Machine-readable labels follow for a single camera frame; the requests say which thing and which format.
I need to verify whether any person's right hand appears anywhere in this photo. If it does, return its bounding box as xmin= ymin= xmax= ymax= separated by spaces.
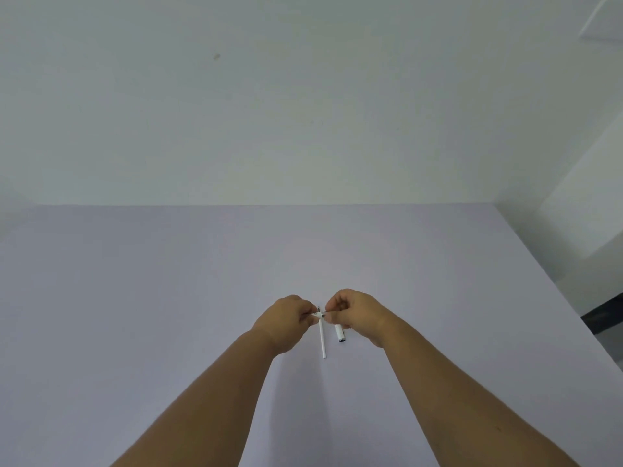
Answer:
xmin=324 ymin=289 xmax=393 ymax=349

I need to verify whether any person's left hand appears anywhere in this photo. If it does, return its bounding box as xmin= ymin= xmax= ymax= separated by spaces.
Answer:
xmin=251 ymin=295 xmax=319 ymax=356

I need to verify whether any white pen barrel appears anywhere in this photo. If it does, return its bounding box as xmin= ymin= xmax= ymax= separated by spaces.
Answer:
xmin=317 ymin=306 xmax=328 ymax=360

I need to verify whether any person's left forearm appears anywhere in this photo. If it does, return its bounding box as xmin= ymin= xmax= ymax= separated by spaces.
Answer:
xmin=110 ymin=329 xmax=282 ymax=467

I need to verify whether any person's right forearm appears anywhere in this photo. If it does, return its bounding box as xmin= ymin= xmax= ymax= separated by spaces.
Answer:
xmin=380 ymin=313 xmax=580 ymax=467

